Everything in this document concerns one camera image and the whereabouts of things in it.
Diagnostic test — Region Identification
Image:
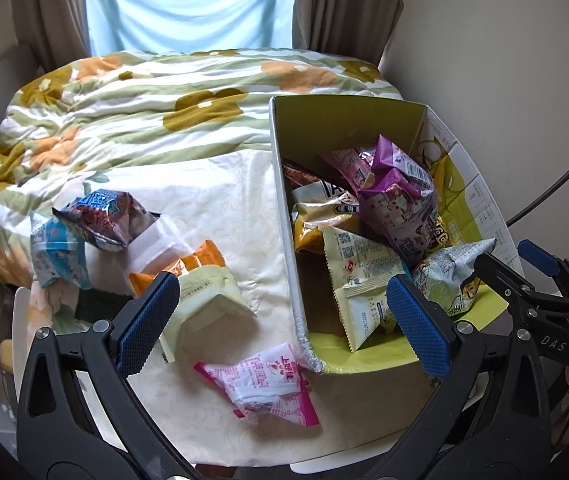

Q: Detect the pink white snack packet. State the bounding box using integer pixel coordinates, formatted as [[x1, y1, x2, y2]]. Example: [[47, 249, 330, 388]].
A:
[[193, 342, 321, 427]]

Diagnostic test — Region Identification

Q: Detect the yellow brown snack packet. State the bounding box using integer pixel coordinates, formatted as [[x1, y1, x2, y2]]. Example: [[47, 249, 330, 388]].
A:
[[422, 215, 455, 256]]

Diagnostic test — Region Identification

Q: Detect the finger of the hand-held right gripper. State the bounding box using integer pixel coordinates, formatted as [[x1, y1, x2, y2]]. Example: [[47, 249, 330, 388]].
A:
[[475, 252, 569, 314], [517, 239, 569, 292]]

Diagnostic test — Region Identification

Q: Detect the golden yellow snack packet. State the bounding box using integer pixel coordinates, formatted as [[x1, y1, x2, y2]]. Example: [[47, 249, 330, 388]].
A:
[[292, 202, 361, 254]]

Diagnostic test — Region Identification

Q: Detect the yellow cardboard box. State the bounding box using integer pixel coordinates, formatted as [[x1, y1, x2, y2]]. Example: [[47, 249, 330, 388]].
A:
[[268, 95, 525, 376]]

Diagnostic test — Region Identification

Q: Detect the dark brown snack packet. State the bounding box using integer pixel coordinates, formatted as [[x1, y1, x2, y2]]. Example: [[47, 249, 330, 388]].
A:
[[283, 159, 326, 192]]

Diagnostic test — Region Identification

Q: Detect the light blue snack packet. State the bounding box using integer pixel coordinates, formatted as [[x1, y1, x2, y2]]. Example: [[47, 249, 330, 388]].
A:
[[29, 211, 91, 289]]

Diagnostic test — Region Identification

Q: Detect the floral quilt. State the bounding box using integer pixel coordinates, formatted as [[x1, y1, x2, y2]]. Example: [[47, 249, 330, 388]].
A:
[[0, 49, 405, 288]]

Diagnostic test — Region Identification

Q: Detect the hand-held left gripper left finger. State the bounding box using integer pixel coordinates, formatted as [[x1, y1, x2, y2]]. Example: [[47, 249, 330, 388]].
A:
[[16, 271, 200, 480]]

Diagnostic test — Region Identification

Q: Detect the dark maroon snack packet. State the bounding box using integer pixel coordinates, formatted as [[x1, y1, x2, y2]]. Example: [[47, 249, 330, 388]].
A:
[[53, 189, 158, 252]]

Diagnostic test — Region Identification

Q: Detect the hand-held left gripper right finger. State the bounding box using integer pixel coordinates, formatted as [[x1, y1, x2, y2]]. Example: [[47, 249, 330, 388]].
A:
[[365, 275, 553, 480]]

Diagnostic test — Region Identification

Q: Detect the pink striped snack packet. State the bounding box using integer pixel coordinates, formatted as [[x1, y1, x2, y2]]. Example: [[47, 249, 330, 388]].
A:
[[319, 147, 380, 192]]

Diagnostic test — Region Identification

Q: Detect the purple snack packet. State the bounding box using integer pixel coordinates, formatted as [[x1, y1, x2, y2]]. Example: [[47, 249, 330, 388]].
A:
[[359, 135, 436, 267]]

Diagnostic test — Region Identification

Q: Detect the orange snack packet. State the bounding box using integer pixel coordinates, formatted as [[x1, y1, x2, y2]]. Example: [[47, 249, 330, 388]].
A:
[[128, 239, 226, 297]]

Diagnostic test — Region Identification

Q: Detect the black curved rod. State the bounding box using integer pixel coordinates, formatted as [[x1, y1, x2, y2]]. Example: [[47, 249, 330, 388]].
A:
[[507, 125, 569, 227]]

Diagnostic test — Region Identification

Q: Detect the brown curtain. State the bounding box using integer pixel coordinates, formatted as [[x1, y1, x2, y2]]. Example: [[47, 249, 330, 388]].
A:
[[9, 0, 90, 74], [292, 0, 406, 68]]

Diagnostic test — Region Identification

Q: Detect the pale blue-grey snack packet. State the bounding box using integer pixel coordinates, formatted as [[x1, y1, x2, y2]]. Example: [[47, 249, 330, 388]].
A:
[[411, 237, 496, 317]]

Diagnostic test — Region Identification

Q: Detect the pale yellow snack packet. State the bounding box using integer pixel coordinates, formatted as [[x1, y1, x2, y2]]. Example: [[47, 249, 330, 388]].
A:
[[158, 265, 258, 362], [322, 226, 411, 352]]

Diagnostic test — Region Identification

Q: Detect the light blue cloth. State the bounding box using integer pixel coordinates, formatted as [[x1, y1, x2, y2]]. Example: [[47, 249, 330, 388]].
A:
[[84, 0, 311, 58]]

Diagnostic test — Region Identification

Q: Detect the white black snack packet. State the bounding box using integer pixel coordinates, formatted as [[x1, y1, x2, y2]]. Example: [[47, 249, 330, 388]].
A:
[[292, 181, 361, 211]]

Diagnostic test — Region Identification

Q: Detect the dark green packet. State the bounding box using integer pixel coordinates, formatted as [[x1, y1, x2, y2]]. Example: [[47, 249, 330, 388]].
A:
[[74, 287, 136, 322]]

